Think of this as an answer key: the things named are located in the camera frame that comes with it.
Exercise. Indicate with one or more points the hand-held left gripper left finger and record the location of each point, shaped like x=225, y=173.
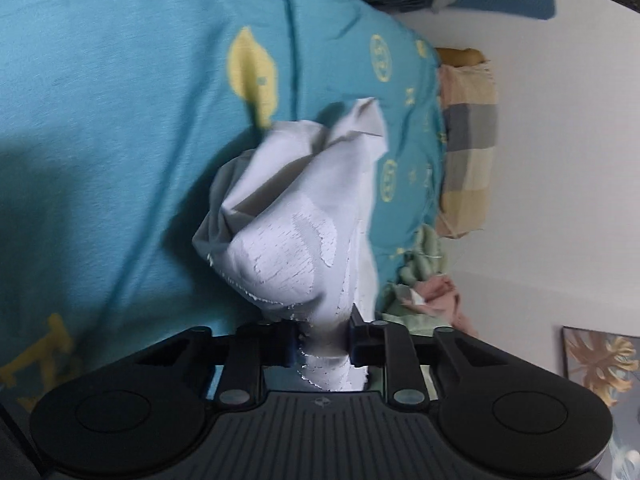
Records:
x=290, y=352

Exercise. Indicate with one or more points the teal printed bed sheet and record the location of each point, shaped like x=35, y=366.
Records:
x=125, y=135

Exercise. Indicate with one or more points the green fleece blanket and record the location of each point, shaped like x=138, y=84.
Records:
x=425, y=255

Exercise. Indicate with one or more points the white t-shirt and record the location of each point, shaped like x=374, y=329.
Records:
x=300, y=200

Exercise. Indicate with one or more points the white paper tag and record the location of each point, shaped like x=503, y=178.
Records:
x=417, y=297

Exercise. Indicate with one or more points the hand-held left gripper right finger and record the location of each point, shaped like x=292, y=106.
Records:
x=357, y=347

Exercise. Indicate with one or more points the checked pillow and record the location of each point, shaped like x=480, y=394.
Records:
x=467, y=160

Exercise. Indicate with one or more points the framed wall picture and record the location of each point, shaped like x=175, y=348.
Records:
x=600, y=360

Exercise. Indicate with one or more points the pink fleece blanket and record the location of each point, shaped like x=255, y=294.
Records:
x=445, y=295

